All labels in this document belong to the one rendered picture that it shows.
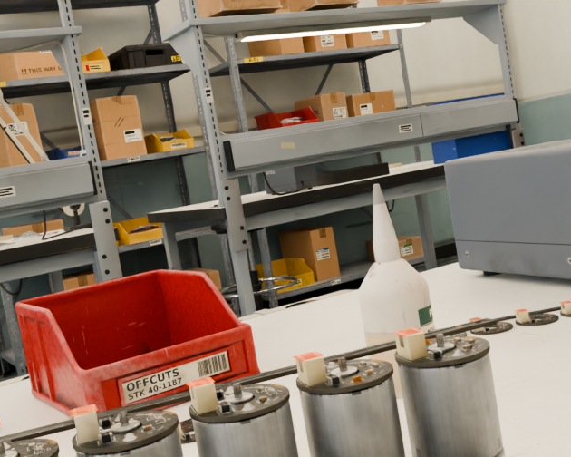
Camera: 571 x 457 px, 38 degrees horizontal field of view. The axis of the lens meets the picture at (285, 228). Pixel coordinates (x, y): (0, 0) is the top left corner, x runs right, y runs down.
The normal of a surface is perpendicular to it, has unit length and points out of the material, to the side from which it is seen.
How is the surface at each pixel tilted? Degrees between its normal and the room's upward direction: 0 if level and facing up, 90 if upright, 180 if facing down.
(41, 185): 90
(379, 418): 90
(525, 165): 90
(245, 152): 90
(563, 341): 0
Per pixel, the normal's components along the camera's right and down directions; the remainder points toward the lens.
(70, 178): 0.49, -0.01
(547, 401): -0.17, -0.98
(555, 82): -0.86, 0.18
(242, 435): 0.08, 0.07
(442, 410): -0.34, 0.14
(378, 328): -0.62, 0.17
